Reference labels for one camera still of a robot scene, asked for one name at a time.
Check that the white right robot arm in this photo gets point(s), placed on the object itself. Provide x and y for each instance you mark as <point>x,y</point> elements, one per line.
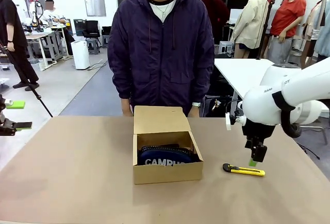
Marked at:
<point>263,105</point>

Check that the white table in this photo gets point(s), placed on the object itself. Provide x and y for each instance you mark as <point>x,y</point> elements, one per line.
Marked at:
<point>237,77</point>

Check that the grey plastic crate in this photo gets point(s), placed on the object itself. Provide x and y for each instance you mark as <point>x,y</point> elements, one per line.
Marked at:
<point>36,64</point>

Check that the standing person black clothes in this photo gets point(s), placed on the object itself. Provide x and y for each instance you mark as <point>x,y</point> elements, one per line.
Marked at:
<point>11,28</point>

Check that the black background robot arm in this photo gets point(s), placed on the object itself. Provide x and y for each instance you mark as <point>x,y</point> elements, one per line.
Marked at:
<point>37,15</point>

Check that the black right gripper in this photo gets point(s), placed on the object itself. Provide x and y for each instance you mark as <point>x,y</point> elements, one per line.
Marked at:
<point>257,131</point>

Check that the mannequin in beige jacket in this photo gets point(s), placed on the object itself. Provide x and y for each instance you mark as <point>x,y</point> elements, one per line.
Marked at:
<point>251,20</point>

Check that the person left forearm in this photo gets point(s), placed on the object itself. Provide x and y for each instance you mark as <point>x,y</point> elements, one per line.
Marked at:
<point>203,79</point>

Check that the person torso purple hooded jacket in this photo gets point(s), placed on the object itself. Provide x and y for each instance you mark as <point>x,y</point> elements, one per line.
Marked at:
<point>162,67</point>

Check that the person left hand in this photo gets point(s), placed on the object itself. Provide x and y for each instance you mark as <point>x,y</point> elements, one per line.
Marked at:
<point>194,112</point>

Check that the grey stool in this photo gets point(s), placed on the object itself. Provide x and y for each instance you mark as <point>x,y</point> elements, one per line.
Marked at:
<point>93,47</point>

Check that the mannequin in light blue jacket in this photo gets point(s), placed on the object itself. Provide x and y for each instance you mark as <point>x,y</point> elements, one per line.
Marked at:
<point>323,36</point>

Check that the yellow black utility knife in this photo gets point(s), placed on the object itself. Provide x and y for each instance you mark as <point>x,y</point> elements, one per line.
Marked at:
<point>247,171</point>

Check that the mannequin in dark red garment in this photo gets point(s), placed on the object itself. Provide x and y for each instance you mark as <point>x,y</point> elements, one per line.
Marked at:
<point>219,10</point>

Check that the black office chair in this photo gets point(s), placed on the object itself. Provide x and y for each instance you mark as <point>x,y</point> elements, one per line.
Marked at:
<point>91,28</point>

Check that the brown cardboard box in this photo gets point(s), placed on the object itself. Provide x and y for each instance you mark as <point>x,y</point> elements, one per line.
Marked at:
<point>167,175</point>

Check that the navy zip pouch white lettering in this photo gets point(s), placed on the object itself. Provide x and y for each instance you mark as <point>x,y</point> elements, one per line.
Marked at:
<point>154,157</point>

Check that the white air purifier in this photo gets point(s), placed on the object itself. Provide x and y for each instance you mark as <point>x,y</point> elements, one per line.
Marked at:
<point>80,54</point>

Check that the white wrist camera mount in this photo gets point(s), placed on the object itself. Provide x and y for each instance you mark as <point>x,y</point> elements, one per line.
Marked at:
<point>228,121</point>

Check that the grey metal wall panel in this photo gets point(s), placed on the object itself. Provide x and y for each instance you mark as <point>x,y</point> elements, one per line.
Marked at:
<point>94,2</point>

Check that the figure in red t-shirt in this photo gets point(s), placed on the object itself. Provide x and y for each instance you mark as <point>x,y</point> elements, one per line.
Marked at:
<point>287,15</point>

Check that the seated person white shirt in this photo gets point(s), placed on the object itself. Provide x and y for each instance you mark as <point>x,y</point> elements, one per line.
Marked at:
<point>52,14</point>

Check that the person right hand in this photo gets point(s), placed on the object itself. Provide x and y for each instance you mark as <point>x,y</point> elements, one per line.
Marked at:
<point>126,109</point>

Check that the black tripod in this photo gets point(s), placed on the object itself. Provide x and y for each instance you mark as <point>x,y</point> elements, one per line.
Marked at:
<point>33,90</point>

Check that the white workshop desk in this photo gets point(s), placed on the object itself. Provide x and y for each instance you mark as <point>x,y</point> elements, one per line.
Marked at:
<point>51,29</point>

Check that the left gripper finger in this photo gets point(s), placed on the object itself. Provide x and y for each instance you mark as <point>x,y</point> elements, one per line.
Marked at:
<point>24,125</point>
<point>16,104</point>

